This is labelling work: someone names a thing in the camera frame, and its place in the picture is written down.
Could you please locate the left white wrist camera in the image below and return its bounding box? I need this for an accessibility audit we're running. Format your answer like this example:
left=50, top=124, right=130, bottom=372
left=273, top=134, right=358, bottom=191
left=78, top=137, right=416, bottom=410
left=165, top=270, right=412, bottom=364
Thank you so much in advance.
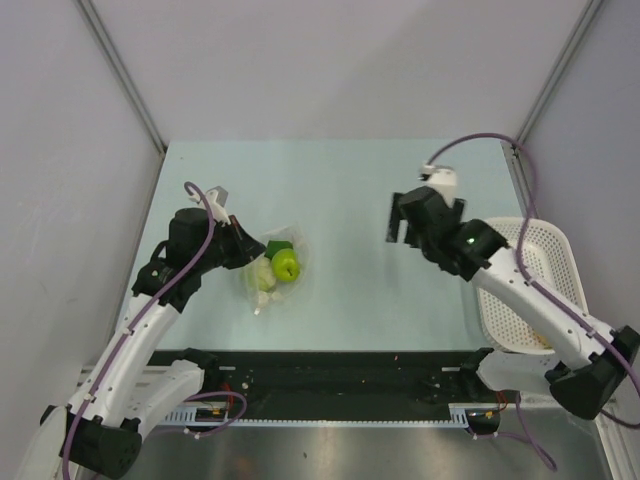
left=186, top=186, right=231, bottom=225

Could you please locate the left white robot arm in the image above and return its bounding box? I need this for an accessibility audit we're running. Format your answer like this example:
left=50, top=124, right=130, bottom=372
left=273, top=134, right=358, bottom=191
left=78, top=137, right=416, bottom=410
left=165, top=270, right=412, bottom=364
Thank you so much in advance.
left=20, top=206, right=266, bottom=479

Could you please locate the green fake apple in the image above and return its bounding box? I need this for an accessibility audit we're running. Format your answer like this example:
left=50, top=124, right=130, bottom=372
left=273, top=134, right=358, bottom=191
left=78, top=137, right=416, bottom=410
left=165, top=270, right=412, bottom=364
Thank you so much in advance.
left=271, top=249, right=300, bottom=283

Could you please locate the left aluminium corner post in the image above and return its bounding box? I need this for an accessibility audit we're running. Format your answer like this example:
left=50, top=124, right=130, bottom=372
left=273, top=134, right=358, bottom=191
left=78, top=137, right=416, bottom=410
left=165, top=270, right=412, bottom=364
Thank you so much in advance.
left=74, top=0, right=168, bottom=158

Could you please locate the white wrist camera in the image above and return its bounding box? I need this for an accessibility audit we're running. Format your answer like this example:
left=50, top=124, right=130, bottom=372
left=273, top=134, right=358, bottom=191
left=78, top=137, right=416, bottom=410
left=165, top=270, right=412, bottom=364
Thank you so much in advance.
left=420, top=163, right=458, bottom=208
left=186, top=186, right=231, bottom=225

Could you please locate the aluminium corner post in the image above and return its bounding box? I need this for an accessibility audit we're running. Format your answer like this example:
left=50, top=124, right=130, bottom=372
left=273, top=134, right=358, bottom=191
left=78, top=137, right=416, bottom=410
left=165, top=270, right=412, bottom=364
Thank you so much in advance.
left=74, top=0, right=168, bottom=158
left=516, top=0, right=608, bottom=144

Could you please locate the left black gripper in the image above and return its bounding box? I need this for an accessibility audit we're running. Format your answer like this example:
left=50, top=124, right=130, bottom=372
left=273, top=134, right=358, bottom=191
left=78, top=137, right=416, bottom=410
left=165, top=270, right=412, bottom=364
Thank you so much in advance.
left=194, top=214, right=266, bottom=274

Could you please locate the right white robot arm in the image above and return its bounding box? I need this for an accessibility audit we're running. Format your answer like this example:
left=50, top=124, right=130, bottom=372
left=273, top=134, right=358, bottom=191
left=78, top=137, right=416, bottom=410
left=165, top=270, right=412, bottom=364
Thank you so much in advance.
left=387, top=186, right=639, bottom=420

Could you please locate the clear polka dot zip bag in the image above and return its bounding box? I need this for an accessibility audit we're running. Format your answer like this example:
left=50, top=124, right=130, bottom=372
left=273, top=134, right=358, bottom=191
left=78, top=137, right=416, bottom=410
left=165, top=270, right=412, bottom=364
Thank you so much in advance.
left=240, top=224, right=311, bottom=315

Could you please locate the white perforated plastic basket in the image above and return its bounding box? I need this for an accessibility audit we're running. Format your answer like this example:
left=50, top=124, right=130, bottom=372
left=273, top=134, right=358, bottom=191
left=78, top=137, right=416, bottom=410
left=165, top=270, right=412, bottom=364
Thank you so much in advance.
left=476, top=219, right=588, bottom=355

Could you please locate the dark green fake pepper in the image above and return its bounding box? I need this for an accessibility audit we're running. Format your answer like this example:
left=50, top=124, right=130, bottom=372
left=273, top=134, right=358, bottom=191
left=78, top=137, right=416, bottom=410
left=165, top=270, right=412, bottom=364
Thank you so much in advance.
left=265, top=240, right=293, bottom=259

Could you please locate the white slotted cable duct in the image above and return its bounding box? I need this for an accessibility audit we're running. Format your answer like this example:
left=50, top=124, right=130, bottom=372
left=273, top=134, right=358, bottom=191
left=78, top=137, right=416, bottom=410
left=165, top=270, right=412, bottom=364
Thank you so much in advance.
left=159, top=405, right=500, bottom=436

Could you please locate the right aluminium corner post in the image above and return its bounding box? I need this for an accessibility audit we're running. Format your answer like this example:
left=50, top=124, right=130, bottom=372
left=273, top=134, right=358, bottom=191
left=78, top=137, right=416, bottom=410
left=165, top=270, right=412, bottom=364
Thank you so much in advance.
left=516, top=0, right=608, bottom=144

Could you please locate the aluminium frame rail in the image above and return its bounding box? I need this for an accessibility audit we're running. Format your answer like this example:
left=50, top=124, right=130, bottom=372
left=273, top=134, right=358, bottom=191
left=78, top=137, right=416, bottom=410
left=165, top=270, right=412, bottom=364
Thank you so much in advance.
left=74, top=364, right=640, bottom=480

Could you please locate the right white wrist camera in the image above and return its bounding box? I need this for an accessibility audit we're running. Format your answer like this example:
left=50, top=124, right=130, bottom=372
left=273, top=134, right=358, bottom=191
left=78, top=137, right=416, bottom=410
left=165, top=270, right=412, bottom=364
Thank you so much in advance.
left=420, top=163, right=458, bottom=208

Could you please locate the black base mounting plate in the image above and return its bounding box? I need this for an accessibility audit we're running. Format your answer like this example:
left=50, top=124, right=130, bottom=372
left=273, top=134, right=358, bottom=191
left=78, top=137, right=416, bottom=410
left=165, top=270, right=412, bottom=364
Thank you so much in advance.
left=149, top=349, right=516, bottom=421

